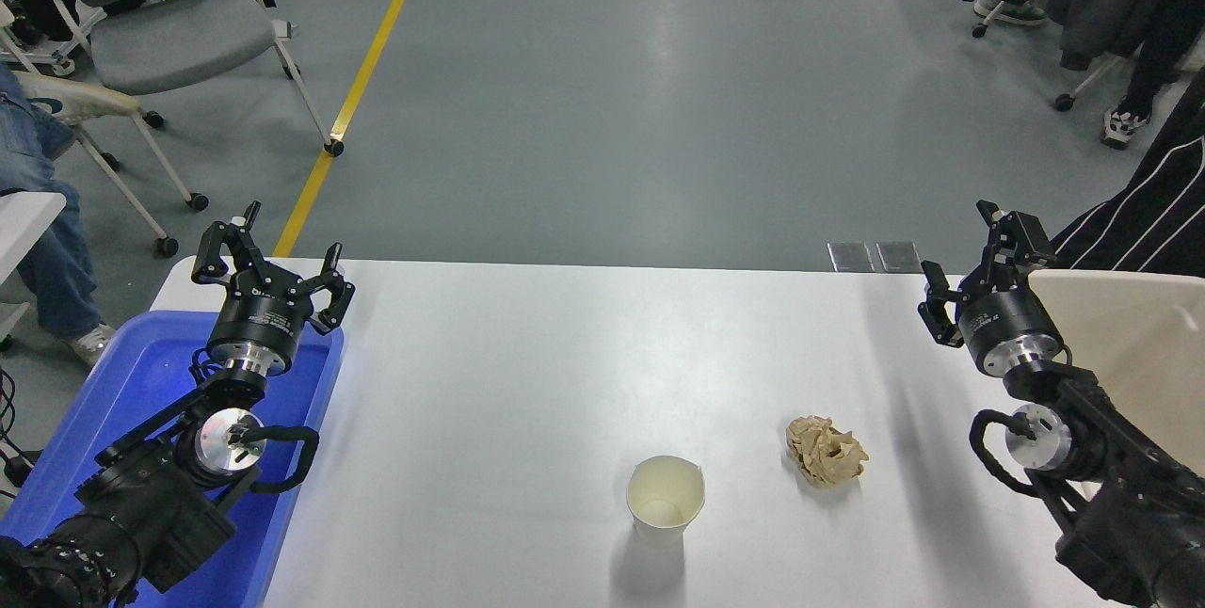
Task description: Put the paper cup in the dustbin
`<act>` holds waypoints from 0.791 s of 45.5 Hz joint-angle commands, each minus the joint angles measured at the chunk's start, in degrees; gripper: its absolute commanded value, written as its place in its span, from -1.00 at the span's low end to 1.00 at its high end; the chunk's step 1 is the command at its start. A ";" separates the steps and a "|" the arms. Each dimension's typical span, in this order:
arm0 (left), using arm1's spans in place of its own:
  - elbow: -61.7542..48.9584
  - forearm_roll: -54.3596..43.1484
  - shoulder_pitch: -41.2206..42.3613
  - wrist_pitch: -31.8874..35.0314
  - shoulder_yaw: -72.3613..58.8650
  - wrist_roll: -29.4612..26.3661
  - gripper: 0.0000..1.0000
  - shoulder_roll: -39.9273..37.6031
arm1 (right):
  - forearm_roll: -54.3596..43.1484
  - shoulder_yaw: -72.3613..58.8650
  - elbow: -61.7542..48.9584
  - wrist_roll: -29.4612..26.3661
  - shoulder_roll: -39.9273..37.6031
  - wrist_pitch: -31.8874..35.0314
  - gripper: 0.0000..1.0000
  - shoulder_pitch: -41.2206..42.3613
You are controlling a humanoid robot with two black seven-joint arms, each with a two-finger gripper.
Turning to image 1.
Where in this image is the white paper cup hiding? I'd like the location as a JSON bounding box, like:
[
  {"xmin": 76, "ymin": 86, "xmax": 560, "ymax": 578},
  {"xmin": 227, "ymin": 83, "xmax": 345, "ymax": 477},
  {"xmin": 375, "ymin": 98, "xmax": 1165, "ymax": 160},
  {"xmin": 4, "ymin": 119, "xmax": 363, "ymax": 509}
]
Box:
[{"xmin": 626, "ymin": 456, "xmax": 706, "ymax": 548}]

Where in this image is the grey seat wheeled chair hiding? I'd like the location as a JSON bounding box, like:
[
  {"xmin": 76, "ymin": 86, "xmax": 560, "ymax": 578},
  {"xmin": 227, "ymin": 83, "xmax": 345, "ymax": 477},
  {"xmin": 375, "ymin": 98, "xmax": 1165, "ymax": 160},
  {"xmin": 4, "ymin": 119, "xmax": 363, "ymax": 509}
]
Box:
[{"xmin": 71, "ymin": 0, "xmax": 345, "ymax": 158}]

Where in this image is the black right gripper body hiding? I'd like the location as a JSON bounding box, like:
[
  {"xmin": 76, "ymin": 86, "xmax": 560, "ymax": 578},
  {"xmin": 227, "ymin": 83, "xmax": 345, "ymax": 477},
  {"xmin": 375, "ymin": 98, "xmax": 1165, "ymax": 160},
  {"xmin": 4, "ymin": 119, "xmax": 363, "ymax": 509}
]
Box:
[{"xmin": 956, "ymin": 280, "xmax": 1062, "ymax": 362}]

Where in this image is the white frame wheeled chair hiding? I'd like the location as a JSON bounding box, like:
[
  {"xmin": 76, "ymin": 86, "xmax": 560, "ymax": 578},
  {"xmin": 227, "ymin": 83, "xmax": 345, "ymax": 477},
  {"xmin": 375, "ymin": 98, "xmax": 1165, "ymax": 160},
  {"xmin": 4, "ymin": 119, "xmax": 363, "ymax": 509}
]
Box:
[{"xmin": 0, "ymin": 0, "xmax": 106, "ymax": 78}]

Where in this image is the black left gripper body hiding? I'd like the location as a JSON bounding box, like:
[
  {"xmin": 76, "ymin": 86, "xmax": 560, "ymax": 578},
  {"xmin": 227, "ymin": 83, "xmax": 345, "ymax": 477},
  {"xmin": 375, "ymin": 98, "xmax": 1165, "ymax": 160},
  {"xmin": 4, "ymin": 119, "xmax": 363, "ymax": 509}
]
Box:
[{"xmin": 205, "ymin": 269, "xmax": 314, "ymax": 360}]

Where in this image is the blue plastic tray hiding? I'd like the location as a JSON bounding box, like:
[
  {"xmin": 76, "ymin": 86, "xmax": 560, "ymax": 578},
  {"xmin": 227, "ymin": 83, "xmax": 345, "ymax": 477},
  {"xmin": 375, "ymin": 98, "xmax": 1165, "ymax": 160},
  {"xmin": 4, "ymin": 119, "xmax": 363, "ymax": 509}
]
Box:
[{"xmin": 0, "ymin": 310, "xmax": 345, "ymax": 608}]

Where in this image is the crumpled tan paper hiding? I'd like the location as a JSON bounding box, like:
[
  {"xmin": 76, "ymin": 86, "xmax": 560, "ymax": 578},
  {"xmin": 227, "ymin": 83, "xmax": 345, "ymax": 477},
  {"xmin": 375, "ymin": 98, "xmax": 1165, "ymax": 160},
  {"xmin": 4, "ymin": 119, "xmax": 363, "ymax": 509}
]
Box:
[{"xmin": 786, "ymin": 415, "xmax": 869, "ymax": 488}]

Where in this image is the large pale plastic bin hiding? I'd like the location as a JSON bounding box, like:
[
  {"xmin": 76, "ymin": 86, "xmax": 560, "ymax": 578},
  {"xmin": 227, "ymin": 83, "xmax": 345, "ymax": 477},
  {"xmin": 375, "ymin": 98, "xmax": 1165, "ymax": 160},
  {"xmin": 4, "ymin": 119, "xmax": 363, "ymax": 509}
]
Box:
[{"xmin": 1028, "ymin": 269, "xmax": 1205, "ymax": 507}]

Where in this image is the white side desk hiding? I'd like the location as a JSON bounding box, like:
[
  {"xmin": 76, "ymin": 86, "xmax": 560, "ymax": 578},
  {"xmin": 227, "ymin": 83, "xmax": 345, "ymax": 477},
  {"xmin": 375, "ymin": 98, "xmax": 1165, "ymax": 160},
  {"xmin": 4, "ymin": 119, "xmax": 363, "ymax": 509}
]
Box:
[{"xmin": 0, "ymin": 191, "xmax": 68, "ymax": 345}]

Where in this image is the metal floor outlet plate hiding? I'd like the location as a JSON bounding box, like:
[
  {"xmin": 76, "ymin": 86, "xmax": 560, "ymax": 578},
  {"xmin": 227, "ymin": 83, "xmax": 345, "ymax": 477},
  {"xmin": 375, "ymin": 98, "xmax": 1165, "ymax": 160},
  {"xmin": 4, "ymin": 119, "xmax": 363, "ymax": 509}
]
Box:
[
  {"xmin": 876, "ymin": 242, "xmax": 924, "ymax": 273},
  {"xmin": 827, "ymin": 242, "xmax": 876, "ymax": 273}
]

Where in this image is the black cable with adapter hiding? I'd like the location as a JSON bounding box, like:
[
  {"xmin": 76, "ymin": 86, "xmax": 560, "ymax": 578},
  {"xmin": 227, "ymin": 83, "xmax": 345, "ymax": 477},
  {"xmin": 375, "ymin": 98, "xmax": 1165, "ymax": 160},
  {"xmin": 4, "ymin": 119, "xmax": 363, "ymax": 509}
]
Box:
[{"xmin": 0, "ymin": 368, "xmax": 44, "ymax": 488}]

